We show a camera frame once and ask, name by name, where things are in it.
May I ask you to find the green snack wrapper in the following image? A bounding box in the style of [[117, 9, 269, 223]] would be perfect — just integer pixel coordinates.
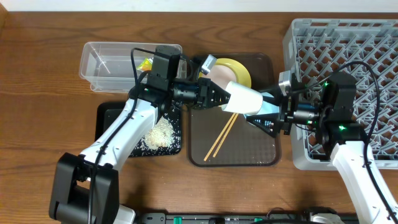
[[137, 58, 153, 72]]

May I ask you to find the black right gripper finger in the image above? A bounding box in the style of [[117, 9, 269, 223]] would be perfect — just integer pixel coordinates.
[[247, 113, 280, 138], [259, 84, 283, 103]]

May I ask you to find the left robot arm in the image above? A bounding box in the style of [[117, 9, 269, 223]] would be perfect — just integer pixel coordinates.
[[49, 78, 231, 223]]

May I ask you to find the wooden chopstick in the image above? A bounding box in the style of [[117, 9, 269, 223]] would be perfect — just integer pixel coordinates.
[[213, 113, 239, 157], [203, 114, 233, 161]]

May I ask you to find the brown serving tray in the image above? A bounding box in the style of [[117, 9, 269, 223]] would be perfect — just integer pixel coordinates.
[[187, 53, 280, 167]]

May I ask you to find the grey dishwasher rack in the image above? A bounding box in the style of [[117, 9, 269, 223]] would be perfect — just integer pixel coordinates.
[[282, 19, 397, 170]]

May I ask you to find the light blue bowl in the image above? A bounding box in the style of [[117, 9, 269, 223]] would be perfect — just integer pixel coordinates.
[[244, 92, 279, 119]]

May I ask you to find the clear plastic waste bin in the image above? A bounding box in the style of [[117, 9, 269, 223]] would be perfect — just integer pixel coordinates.
[[78, 41, 189, 95]]

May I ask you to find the black waste tray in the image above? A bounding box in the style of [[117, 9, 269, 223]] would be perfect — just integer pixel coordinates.
[[95, 101, 182, 157]]

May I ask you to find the yellow plate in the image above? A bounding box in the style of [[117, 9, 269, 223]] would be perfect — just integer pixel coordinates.
[[199, 58, 252, 88]]

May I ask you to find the rice leftovers pile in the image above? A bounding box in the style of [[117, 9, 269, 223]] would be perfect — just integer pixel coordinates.
[[143, 117, 177, 151]]

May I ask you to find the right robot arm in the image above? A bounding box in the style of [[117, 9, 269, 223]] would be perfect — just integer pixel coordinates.
[[246, 72, 397, 223]]

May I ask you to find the white green cup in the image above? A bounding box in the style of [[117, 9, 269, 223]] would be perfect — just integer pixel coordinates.
[[221, 81, 263, 115]]

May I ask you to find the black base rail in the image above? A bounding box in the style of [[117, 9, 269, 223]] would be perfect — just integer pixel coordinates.
[[133, 213, 318, 224]]

